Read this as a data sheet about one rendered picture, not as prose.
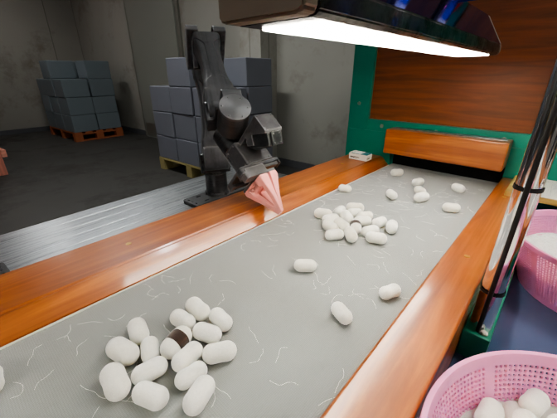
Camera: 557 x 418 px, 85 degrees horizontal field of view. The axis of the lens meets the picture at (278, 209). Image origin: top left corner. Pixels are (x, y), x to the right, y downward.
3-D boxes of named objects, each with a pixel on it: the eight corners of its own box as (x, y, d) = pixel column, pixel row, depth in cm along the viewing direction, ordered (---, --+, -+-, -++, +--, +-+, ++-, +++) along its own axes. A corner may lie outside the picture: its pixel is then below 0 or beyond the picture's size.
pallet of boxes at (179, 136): (273, 171, 345) (273, 58, 299) (225, 188, 293) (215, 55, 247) (210, 156, 409) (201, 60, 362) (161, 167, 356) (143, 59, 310)
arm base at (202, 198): (248, 165, 94) (232, 161, 98) (194, 181, 80) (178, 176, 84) (249, 189, 97) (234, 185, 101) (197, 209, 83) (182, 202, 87)
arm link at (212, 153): (230, 169, 85) (217, 40, 77) (205, 172, 83) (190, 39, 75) (225, 167, 90) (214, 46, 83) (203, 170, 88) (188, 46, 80)
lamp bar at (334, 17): (216, 25, 23) (207, -106, 20) (454, 56, 65) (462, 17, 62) (302, 12, 18) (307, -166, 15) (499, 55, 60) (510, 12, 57)
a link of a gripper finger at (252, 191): (306, 196, 59) (278, 158, 61) (281, 206, 54) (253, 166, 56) (288, 213, 64) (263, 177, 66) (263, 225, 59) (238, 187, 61)
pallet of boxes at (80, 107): (123, 135, 545) (108, 60, 497) (76, 142, 490) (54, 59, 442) (95, 128, 611) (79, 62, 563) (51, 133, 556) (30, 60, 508)
